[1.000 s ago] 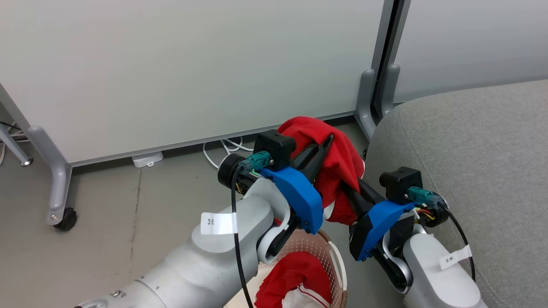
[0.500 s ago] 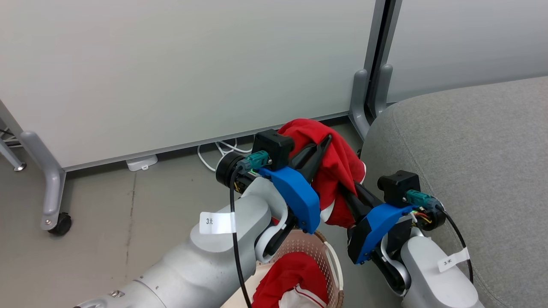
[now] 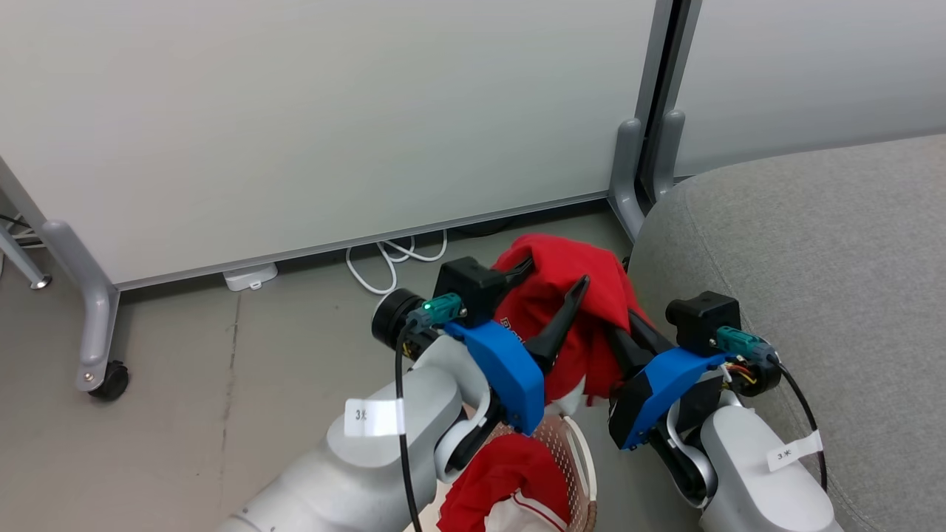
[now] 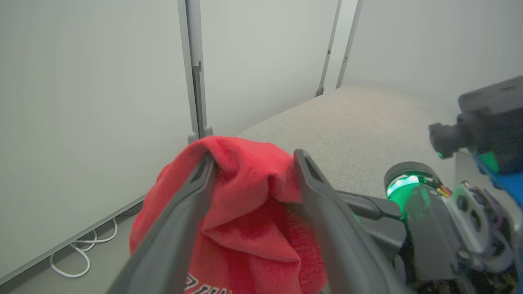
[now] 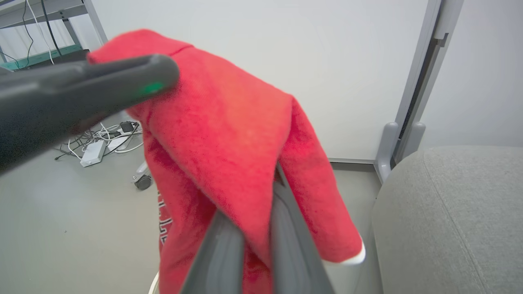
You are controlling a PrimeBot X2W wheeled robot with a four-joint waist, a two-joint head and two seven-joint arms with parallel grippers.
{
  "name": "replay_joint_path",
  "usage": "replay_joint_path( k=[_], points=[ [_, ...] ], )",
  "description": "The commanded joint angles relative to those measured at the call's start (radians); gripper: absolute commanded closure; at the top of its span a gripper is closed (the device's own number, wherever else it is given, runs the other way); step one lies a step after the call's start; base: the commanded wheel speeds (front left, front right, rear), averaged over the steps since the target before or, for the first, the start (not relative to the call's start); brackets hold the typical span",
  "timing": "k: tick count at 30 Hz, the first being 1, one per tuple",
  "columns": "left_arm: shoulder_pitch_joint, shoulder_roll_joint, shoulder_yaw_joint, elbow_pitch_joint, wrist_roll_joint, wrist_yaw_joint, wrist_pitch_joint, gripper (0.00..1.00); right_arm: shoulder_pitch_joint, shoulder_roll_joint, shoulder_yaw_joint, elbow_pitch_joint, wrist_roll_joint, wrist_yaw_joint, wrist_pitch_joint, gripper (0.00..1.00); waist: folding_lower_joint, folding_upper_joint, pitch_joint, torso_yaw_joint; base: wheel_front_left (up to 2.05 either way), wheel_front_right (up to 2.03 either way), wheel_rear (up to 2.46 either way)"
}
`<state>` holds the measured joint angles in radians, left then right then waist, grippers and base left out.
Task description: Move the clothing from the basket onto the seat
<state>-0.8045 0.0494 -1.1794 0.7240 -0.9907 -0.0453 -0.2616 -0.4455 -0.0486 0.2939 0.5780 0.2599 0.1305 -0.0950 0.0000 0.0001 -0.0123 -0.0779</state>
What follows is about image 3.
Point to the grey partition leg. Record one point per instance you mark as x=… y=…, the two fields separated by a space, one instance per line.
x=669 y=148
x=92 y=295
x=624 y=170

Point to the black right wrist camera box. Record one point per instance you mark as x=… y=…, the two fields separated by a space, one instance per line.
x=702 y=318

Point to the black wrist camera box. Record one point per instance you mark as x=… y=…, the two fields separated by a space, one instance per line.
x=469 y=284
x=702 y=318

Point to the small white floor adapter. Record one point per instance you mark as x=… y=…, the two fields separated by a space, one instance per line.
x=251 y=277

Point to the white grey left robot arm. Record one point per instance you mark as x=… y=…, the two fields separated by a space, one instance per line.
x=384 y=473

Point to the white label on left arm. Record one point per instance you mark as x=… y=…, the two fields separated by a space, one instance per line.
x=373 y=417

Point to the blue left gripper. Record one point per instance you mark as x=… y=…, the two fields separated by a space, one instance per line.
x=510 y=377

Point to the white partition panel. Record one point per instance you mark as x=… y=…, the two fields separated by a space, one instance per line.
x=813 y=74
x=295 y=111

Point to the green left wrist connector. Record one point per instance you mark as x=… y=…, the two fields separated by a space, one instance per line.
x=442 y=308

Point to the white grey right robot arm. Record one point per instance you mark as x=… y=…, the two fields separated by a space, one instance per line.
x=754 y=488

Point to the cream perforated laundry basket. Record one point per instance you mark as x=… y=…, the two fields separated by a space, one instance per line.
x=570 y=443

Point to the slanted grey table leg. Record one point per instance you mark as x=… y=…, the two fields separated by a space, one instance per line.
x=18 y=258

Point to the plain red garment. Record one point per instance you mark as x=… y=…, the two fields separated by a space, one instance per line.
x=562 y=266

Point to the green wrist connector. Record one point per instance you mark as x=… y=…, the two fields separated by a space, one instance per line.
x=442 y=308
x=739 y=342

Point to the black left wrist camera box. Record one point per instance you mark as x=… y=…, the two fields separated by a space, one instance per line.
x=469 y=284

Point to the green right wrist connector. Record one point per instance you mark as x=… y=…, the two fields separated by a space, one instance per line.
x=739 y=342

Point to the white label on right arm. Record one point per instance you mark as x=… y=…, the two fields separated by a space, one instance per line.
x=794 y=451

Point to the grey fabric sofa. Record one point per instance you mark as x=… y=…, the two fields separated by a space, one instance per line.
x=813 y=236

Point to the black caster wheel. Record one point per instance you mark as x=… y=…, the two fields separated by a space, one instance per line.
x=111 y=382

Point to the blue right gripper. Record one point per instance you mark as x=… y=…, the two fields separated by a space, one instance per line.
x=658 y=391

